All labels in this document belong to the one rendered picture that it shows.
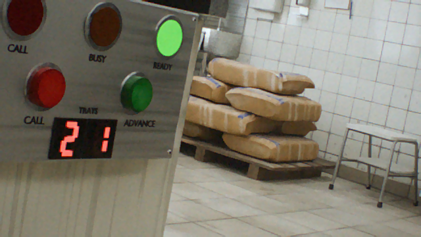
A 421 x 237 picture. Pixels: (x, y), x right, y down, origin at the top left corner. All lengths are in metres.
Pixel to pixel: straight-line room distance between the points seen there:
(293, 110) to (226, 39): 1.35
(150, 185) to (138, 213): 0.03
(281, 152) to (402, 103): 1.00
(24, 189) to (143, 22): 0.17
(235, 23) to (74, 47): 5.40
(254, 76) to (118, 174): 4.10
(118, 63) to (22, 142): 0.11
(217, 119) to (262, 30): 1.37
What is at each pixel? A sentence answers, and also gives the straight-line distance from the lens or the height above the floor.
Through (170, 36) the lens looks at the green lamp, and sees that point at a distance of 0.62.
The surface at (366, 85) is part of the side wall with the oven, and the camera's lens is 5.16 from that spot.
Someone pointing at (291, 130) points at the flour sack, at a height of 0.30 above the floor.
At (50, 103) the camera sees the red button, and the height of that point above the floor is 0.75.
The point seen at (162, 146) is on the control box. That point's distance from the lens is 0.65.
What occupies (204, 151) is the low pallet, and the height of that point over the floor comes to 0.07.
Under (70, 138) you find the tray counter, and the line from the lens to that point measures 0.56.
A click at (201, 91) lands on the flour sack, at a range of 4.87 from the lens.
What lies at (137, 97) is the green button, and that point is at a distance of 0.59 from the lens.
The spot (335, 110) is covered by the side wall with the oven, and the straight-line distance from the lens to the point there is 5.28.
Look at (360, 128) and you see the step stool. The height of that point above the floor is 0.44.
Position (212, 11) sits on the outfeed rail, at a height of 0.84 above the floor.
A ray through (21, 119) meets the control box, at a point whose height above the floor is 0.73.
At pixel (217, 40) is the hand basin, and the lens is 5.65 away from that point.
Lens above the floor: 0.82
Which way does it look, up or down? 6 degrees down
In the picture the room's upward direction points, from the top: 11 degrees clockwise
